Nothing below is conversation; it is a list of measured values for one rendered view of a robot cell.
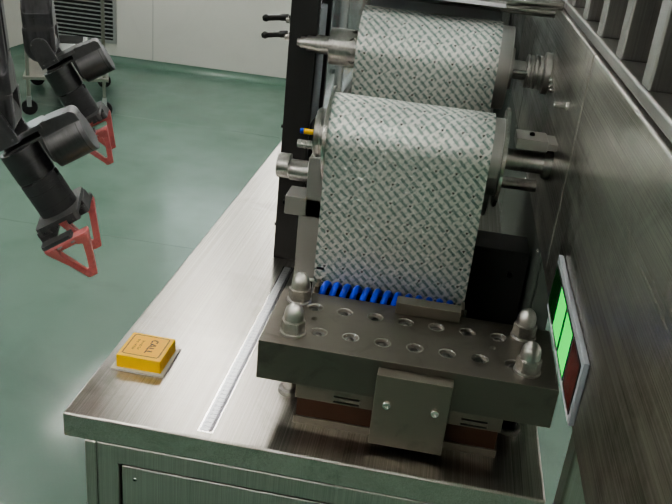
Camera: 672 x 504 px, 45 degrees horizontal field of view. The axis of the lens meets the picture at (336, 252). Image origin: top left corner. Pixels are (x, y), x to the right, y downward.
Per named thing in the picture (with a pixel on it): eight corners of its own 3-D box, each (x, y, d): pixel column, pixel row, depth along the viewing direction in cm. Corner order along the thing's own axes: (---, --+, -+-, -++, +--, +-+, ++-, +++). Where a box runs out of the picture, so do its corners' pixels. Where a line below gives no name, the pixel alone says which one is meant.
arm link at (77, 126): (-17, 101, 114) (-29, 118, 107) (56, 65, 114) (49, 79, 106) (32, 172, 120) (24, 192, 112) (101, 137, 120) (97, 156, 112)
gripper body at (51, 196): (88, 195, 123) (61, 154, 120) (83, 221, 114) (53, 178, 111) (50, 214, 124) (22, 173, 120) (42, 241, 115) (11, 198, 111)
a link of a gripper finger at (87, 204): (117, 232, 129) (85, 183, 125) (115, 251, 123) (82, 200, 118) (79, 251, 129) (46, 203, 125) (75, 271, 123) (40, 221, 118)
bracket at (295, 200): (279, 310, 143) (292, 145, 130) (314, 316, 142) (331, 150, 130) (272, 324, 139) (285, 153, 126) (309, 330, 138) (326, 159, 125)
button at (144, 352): (133, 344, 128) (133, 331, 127) (176, 351, 128) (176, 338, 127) (115, 367, 122) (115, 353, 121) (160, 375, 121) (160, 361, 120)
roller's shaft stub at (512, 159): (500, 167, 123) (505, 139, 121) (546, 174, 122) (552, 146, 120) (500, 176, 119) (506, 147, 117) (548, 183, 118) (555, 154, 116)
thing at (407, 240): (313, 285, 127) (323, 174, 119) (462, 309, 124) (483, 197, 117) (312, 286, 126) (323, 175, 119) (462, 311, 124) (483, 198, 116)
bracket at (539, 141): (513, 139, 121) (516, 126, 120) (553, 144, 120) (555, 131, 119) (515, 148, 116) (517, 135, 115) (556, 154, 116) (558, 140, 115)
